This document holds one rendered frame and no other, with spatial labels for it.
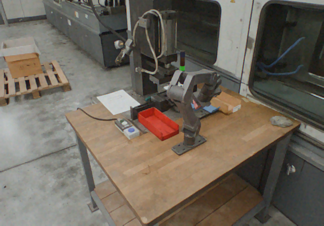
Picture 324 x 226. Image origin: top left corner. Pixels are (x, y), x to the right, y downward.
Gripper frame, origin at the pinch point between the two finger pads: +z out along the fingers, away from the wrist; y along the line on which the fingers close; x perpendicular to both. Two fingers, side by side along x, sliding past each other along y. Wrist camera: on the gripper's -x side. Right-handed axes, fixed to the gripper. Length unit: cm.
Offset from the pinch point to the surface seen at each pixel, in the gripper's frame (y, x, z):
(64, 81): 223, 20, 205
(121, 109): 31, 29, 29
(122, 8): 301, -104, 135
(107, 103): 43, 33, 35
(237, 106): -5.1, -33.0, 5.2
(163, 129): 0.4, 17.7, 13.5
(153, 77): 30.6, 11.8, 2.0
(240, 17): 45, -60, -24
